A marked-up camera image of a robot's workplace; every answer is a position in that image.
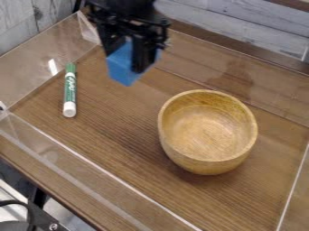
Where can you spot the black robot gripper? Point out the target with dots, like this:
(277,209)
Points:
(130,18)

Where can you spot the blue foam block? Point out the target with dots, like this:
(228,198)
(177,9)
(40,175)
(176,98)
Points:
(119,66)

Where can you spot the brown wooden bowl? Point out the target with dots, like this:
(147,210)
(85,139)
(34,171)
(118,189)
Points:
(208,131)

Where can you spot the green dry-erase marker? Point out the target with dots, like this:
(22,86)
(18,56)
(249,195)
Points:
(70,91)

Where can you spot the clear acrylic tray wall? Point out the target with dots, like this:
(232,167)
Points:
(99,161)

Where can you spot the black metal table bracket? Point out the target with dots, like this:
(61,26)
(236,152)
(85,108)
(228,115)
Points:
(43,221)

